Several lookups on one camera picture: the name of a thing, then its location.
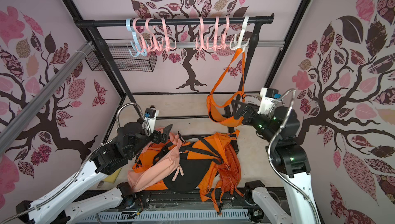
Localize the bright orange waist bag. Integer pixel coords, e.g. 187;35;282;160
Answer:
206;47;247;128

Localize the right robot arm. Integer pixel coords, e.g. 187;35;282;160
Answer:
231;100;320;224

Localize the black and orange bag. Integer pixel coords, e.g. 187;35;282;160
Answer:
132;131;238;193

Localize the white multi-hook hanger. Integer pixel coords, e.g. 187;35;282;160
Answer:
229;16;250;53

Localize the pink multi-hook hanger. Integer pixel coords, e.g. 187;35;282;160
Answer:
206;17;220;51
131;18;149;57
195;17;207;51
159;17;177;52
145;18;163;52
220;16;232;50

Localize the light blue multi-hook hanger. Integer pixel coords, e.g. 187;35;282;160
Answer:
125;18;148;57

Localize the left flexible metal conduit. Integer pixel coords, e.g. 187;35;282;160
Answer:
0;103;152;224

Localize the yellow sponge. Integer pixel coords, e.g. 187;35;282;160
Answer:
103;168;122;184

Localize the aluminium profile bar back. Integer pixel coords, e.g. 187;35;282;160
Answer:
92;39;285;49

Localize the aluminium profile bar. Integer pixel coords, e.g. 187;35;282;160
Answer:
92;39;285;49
1;42;93;154

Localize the dark orange backpack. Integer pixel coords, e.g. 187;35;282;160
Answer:
198;130;244;215

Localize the black clothes rack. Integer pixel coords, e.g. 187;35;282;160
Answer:
73;13;275;155

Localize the aluminium profile bar left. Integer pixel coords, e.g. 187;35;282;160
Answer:
1;42;93;154

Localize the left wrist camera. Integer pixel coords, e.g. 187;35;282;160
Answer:
144;106;159;132

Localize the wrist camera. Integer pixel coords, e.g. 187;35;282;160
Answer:
144;106;159;132
257;88;281;116

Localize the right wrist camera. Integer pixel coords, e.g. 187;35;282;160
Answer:
257;88;281;116

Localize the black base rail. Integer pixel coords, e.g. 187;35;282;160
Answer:
115;189;260;211

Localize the black wire basket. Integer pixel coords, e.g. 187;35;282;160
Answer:
85;46;157;72

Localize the white slotted cable duct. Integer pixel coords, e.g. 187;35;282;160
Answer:
71;209;251;224

